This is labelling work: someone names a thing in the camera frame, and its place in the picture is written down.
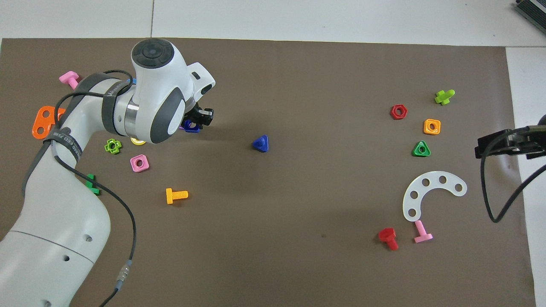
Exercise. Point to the green triangular plastic nut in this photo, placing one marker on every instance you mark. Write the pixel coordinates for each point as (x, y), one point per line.
(416, 152)

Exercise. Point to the orange square plastic nut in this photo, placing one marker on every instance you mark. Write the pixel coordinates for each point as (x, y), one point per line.
(426, 131)

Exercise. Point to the pink square plastic nut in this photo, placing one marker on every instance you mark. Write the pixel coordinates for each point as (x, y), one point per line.
(133, 167)

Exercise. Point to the red hex-head plastic screw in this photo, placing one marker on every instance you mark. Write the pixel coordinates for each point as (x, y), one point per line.
(387, 234)

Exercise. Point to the green cross-shaped nut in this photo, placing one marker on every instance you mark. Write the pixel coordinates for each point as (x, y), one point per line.
(106, 147)

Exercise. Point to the lime green cross-head screw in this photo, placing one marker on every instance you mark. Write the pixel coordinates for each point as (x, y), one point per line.
(443, 98)

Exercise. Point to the orange L-shaped plate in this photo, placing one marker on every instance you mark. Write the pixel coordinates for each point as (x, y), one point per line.
(37, 123)

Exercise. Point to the brown table mat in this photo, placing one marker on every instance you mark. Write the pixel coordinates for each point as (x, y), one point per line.
(273, 256)

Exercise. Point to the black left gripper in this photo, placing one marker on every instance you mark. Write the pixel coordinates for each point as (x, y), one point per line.
(191, 113)

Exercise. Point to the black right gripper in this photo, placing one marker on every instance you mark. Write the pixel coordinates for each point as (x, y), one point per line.
(535, 145)

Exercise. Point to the dark green plastic screw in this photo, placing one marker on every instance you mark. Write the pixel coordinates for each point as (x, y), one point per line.
(90, 181)

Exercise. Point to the pink plastic screw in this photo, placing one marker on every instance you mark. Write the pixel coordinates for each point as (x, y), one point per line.
(423, 238)
(68, 77)

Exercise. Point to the yellow three-hole plate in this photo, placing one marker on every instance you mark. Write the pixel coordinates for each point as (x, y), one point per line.
(137, 142)

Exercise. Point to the red hexagonal plastic nut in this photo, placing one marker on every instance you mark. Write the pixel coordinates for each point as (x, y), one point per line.
(393, 112)

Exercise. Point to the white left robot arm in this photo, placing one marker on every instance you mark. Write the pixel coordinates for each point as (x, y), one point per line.
(55, 221)

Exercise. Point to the white curved five-hole plate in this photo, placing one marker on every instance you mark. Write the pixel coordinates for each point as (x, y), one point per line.
(434, 181)

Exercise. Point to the yellow-orange plastic screw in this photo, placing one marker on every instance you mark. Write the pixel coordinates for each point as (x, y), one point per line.
(169, 196)

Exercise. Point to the blue triangle-head plastic screw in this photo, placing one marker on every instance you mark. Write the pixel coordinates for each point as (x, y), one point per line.
(261, 146)

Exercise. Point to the black ribbed device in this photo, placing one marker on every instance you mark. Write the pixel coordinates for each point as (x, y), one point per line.
(533, 10)

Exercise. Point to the blue square plastic nut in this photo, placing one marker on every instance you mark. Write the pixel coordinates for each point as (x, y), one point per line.
(190, 130)

